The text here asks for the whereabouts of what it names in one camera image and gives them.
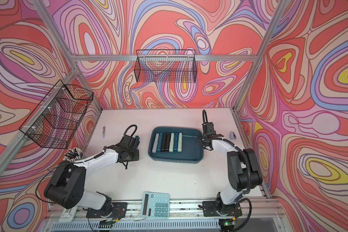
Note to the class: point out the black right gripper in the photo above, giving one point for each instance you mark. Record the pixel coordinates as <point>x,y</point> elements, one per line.
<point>200,143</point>

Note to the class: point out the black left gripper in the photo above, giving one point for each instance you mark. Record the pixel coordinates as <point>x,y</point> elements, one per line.
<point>137,155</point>

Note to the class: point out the teal pliers group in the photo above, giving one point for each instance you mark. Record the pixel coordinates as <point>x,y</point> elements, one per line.
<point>137,141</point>

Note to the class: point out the grey pruning pliers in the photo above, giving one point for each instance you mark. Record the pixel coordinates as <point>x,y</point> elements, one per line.
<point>155,144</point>

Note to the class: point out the light green pliers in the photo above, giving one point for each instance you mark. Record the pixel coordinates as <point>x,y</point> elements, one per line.
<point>171,144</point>
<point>180,142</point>

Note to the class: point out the black pruning pliers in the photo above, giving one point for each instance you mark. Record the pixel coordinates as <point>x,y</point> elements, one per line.
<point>167,142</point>
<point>163,142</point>

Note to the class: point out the teal plastic storage box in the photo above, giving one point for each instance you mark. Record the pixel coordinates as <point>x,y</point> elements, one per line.
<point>191,152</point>

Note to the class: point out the teal pruning pliers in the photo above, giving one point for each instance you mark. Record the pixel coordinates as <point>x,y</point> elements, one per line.
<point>159,142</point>

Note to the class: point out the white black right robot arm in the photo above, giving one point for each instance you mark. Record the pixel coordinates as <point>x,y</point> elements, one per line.
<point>242,169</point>

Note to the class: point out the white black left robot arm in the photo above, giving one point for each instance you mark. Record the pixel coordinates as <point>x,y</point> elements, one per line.
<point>67,185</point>

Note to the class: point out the small purple clip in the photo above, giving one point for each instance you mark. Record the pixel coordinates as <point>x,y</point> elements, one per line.
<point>103,131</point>

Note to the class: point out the bundle of pens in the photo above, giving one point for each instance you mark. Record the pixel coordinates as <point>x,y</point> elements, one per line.
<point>73,155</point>

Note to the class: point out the mint green calculator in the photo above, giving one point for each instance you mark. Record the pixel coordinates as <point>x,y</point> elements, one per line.
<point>155,205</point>

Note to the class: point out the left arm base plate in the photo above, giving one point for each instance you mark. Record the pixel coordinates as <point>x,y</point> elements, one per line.
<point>118,211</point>

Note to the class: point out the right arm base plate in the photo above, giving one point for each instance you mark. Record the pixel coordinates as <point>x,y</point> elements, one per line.
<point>217,209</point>

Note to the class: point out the left black wire basket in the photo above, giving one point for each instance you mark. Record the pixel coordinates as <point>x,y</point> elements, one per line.
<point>59,117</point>

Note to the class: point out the black wire basket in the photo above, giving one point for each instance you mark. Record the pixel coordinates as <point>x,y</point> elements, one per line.
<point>59,117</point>
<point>165,66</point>

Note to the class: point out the white plastic bracket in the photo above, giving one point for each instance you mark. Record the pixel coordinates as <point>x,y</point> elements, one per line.
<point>68,215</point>

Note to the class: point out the back black wire basket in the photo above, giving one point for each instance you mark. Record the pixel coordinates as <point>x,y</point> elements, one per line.
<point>165,66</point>

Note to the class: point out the white vented cable duct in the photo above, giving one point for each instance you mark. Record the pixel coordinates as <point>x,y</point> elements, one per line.
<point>135,225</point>

